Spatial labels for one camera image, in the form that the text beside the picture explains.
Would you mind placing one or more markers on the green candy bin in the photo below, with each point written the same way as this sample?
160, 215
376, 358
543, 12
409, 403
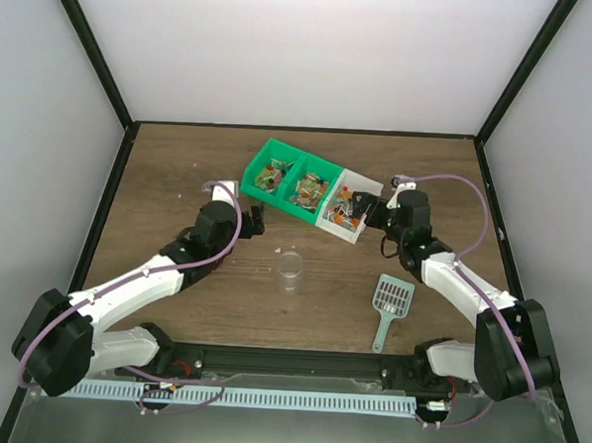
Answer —
306, 187
267, 176

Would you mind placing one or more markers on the light blue slotted scoop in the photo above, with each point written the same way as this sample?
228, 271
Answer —
392, 300

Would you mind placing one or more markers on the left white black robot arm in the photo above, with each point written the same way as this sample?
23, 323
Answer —
66, 338

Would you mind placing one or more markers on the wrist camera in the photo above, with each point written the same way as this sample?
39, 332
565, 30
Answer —
400, 182
226, 191

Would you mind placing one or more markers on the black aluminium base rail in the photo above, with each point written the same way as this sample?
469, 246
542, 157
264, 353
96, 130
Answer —
390, 372

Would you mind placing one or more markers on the light blue slotted cable duct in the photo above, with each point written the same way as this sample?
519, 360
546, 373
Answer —
358, 403

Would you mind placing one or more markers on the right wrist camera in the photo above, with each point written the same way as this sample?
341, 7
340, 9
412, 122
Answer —
400, 182

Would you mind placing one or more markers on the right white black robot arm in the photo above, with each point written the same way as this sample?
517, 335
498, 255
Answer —
513, 352

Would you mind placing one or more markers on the black frame post right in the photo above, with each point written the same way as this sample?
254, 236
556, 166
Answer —
535, 52

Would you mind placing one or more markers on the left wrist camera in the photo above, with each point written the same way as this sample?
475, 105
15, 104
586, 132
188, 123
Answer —
226, 191

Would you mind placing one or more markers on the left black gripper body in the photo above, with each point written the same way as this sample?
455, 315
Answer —
243, 230

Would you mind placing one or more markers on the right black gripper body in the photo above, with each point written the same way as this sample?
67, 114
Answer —
374, 218

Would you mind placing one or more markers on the white candy bin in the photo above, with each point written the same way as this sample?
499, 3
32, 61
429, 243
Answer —
336, 215

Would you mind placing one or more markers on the black frame post left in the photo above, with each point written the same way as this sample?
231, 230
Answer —
80, 24

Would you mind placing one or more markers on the clear plastic cup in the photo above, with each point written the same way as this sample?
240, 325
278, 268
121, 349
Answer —
290, 272

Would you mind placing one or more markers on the black frame post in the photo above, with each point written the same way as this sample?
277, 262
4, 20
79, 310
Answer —
80, 24
535, 52

